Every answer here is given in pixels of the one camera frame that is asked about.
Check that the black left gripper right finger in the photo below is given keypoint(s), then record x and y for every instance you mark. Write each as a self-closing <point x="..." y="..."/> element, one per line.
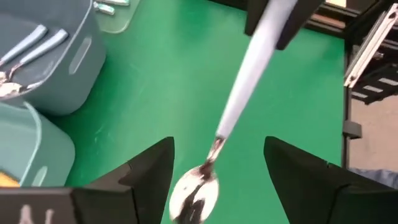
<point x="298" y="180"/>

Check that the silver aluminium extrusion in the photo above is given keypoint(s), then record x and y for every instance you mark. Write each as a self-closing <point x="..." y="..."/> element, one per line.
<point x="370" y="46"/>

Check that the black aluminium table frame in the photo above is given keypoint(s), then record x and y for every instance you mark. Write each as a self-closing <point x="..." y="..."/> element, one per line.
<point x="326" y="26"/>

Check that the person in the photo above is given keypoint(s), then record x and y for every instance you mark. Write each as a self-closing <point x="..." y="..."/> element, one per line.
<point x="376" y="177"/>

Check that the black corner bracket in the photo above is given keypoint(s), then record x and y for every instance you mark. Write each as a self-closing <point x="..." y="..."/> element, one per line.
<point x="352" y="130"/>

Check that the clear plastic bin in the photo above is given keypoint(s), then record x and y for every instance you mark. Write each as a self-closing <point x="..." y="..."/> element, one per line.
<point x="124" y="21"/>

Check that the teal plastic bin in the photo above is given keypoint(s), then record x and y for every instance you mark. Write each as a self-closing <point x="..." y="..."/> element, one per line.
<point x="53" y="149"/>

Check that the dark grey-blue plastic bin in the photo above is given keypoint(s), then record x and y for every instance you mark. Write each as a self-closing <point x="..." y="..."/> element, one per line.
<point x="62" y="99"/>

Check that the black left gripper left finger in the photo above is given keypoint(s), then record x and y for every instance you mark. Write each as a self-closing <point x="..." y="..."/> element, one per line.
<point x="149" y="180"/>

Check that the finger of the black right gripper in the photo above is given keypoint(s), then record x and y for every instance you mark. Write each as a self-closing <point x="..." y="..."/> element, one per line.
<point x="298" y="21"/>
<point x="255" y="15"/>

